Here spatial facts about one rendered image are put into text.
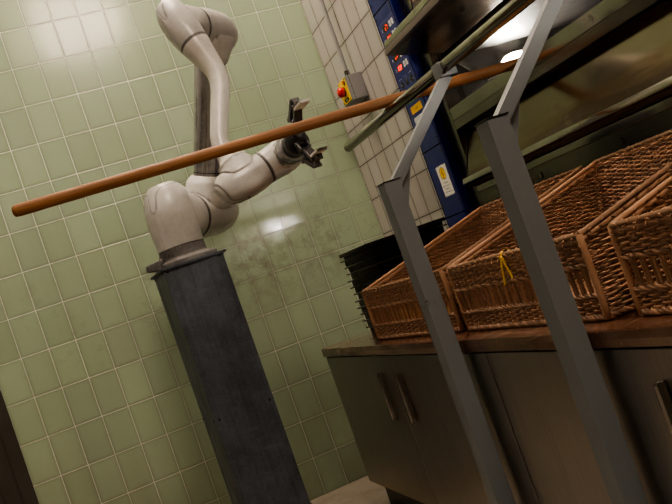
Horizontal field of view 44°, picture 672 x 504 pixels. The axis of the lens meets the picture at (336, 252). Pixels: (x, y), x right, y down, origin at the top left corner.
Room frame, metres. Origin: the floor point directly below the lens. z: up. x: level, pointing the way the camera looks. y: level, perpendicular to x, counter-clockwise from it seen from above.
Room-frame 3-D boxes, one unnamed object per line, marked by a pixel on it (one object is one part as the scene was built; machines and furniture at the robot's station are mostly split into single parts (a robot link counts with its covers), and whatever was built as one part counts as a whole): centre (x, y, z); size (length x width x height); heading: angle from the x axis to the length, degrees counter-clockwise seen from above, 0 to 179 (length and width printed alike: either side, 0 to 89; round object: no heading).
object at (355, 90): (3.18, -0.27, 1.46); 0.10 x 0.07 x 0.10; 18
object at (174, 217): (2.70, 0.47, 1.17); 0.18 x 0.16 x 0.22; 151
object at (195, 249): (2.68, 0.49, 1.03); 0.22 x 0.18 x 0.06; 112
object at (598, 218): (1.68, -0.53, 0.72); 0.56 x 0.49 x 0.28; 17
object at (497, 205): (2.24, -0.34, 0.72); 0.56 x 0.49 x 0.28; 19
